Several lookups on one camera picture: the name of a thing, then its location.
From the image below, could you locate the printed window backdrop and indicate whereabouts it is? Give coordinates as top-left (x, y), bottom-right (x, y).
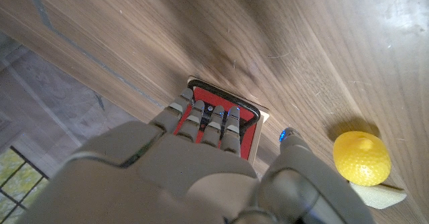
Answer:
top-left (0, 32), bottom-right (141, 224)

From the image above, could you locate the black metal drawer handle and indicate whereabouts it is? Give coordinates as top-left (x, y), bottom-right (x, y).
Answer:
top-left (187, 78), bottom-right (261, 141)

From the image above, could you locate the pale yellow toy cheese slice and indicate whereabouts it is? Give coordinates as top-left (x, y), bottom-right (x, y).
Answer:
top-left (348, 182), bottom-right (408, 210)

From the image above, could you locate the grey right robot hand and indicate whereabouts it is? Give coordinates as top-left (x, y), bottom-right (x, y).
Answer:
top-left (16, 88), bottom-right (376, 224)

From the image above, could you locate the pale wooden box shell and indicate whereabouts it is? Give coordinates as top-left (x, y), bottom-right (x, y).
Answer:
top-left (186, 76), bottom-right (270, 166)

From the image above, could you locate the yellow toy lemon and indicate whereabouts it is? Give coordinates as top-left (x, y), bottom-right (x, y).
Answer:
top-left (332, 131), bottom-right (392, 187)

